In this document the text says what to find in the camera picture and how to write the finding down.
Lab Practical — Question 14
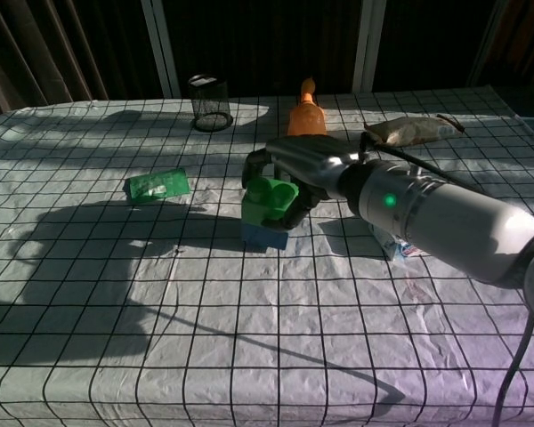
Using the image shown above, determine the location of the beige snack bag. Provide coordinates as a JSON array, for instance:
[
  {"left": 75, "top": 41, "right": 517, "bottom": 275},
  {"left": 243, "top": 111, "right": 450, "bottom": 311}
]
[{"left": 363, "top": 112, "right": 467, "bottom": 148}]

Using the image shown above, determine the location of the blue plastic toy block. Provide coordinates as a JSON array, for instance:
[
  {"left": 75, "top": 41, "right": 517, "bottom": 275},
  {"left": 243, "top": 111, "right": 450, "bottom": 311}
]
[{"left": 240, "top": 220, "right": 290, "bottom": 252}]

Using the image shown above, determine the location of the black mesh pen holder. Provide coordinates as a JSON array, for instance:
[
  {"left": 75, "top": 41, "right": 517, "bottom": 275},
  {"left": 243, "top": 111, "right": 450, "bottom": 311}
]
[{"left": 187, "top": 74, "right": 234, "bottom": 133}]

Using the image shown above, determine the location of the white window frame post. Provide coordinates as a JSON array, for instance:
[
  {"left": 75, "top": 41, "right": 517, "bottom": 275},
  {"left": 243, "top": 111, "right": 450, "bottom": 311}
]
[
  {"left": 466, "top": 0, "right": 509, "bottom": 88},
  {"left": 141, "top": 0, "right": 182, "bottom": 100},
  {"left": 352, "top": 0, "right": 388, "bottom": 94}
]

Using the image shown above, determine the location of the white grid tablecloth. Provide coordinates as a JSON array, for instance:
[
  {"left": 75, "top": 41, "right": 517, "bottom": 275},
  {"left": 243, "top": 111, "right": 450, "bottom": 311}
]
[{"left": 0, "top": 84, "right": 534, "bottom": 427}]

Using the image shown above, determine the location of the white blue carton box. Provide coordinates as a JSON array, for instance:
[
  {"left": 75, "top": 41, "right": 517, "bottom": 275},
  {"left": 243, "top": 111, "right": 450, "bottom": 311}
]
[{"left": 368, "top": 220, "right": 429, "bottom": 262}]

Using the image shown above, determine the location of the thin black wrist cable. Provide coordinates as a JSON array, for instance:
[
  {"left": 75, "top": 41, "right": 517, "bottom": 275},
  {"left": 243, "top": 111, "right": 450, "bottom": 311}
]
[{"left": 359, "top": 131, "right": 455, "bottom": 184}]

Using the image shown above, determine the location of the dark metallic right robot hand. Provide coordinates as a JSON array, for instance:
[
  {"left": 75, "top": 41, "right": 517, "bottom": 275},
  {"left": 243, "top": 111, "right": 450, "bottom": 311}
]
[{"left": 242, "top": 135, "right": 362, "bottom": 232}]

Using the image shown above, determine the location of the thick dark hanging cable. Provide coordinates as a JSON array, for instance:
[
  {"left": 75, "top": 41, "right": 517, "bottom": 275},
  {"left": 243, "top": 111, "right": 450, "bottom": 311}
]
[{"left": 492, "top": 310, "right": 534, "bottom": 427}]

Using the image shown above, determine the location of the dark brown curtain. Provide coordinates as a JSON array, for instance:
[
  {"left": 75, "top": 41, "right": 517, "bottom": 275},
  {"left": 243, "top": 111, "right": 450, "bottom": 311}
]
[{"left": 0, "top": 0, "right": 110, "bottom": 121}]

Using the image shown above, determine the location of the orange rubber chicken toy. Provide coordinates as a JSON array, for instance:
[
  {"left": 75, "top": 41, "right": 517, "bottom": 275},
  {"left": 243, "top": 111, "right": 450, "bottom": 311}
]
[{"left": 286, "top": 77, "right": 328, "bottom": 138}]

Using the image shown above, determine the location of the green foil packet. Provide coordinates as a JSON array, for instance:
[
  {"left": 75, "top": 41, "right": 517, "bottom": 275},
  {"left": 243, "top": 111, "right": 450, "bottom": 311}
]
[{"left": 124, "top": 167, "right": 192, "bottom": 206}]

